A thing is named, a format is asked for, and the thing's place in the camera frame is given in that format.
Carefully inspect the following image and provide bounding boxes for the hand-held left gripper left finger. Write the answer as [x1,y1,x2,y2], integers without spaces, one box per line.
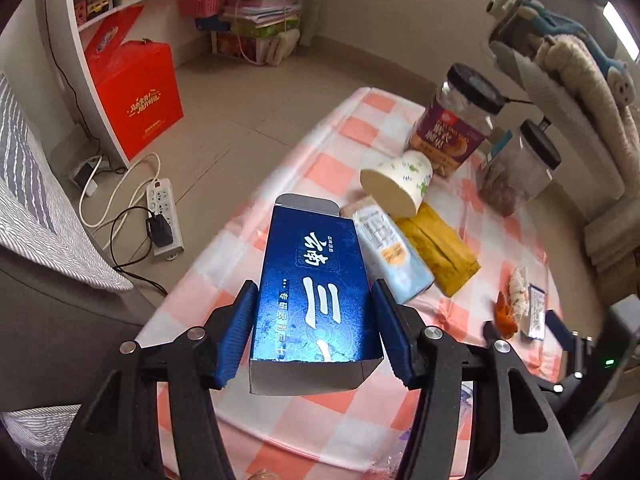
[50,280,261,480]

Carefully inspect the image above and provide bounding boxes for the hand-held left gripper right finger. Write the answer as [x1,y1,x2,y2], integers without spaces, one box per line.
[370,278,583,480]

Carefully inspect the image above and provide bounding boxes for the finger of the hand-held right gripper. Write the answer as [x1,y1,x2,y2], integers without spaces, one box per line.
[544,310,576,361]

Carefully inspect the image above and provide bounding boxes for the blue cardboard box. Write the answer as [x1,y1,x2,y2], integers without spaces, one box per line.
[248,193,386,397]

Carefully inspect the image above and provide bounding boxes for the yellow paper packet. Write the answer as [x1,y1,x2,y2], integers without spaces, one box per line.
[392,202,481,297]

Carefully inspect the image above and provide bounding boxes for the leaf print paper cup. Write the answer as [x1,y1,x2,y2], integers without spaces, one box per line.
[360,150,433,218]

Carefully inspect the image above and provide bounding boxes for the small blue card box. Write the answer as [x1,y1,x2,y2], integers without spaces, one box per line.
[520,284,548,341]

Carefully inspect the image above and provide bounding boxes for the orange peel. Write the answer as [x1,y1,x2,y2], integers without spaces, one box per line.
[494,292,518,338]

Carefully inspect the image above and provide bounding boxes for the light blue drink carton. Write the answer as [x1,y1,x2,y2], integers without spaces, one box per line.
[352,205,435,305]

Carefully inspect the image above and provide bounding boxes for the black plug charger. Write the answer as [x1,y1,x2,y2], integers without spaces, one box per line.
[145,215,173,248]

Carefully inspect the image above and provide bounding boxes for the white power strip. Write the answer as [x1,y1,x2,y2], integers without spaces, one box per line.
[146,177,184,262]

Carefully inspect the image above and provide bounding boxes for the clear jar with black lid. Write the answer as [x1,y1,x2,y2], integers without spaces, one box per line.
[477,120,562,217]

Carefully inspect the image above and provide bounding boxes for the checked orange white tablecloth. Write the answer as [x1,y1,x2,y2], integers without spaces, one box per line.
[135,86,601,480]

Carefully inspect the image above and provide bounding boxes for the purple label snack jar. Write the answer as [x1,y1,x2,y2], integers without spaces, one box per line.
[405,62,506,181]

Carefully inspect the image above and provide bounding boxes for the grey office chair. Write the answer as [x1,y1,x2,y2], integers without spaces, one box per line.
[487,0,631,198]

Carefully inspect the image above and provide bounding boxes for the cream fleece blanket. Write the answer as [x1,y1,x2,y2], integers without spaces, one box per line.
[532,35,640,201]

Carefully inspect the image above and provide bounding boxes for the grey striped blanket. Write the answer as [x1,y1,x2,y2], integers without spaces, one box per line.
[0,72,136,293]

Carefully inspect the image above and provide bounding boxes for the red gift box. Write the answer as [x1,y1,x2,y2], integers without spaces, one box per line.
[84,40,185,161]

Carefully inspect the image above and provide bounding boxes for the cream plush slippers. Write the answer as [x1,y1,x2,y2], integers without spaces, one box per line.
[265,27,301,66]

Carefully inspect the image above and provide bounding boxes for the blue plush toy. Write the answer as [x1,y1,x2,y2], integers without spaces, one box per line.
[520,0,636,106]

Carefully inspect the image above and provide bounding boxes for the stack of books and papers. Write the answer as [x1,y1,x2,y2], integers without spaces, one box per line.
[222,0,301,36]

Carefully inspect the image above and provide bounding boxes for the red gift bag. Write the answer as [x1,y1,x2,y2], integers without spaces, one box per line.
[82,5,146,61]

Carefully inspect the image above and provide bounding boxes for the pink plastic basket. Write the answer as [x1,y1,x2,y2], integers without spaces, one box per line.
[179,0,227,18]

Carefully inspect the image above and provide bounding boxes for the white shelf unit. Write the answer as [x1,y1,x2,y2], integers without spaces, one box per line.
[62,0,301,163]

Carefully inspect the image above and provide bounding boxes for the black charger cable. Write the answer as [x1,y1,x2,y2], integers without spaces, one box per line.
[107,207,168,296]

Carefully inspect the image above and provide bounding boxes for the white power cable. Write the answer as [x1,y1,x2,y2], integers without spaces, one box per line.
[80,154,162,228]

